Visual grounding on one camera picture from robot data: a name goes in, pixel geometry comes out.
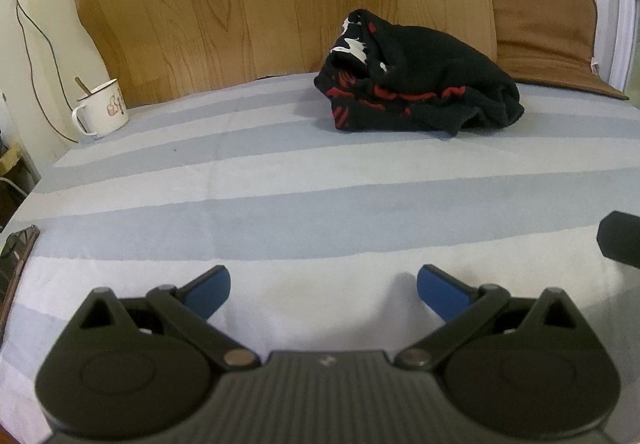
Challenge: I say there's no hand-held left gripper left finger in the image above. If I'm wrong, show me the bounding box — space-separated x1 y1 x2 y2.
75 265 262 370

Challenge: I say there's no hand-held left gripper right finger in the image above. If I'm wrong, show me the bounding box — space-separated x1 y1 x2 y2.
395 264 582 370

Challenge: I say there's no black red-printed garment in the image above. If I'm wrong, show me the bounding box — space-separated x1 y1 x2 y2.
314 9 525 138

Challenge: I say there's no blue white striped bed sheet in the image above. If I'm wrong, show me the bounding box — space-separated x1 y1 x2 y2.
0 71 640 444

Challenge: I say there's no dark brown flat object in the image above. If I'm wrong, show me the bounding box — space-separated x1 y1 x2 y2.
0 225 41 307

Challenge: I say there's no white enamel mug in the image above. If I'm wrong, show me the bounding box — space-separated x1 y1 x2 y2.
71 78 130 139

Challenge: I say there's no brown cushion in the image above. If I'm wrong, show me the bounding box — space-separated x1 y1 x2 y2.
485 0 631 101

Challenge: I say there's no wood-grain headboard panel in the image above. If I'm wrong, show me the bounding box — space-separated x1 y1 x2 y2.
67 0 498 107

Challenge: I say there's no thin dark wall cable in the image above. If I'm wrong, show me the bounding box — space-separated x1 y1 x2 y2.
0 0 79 144

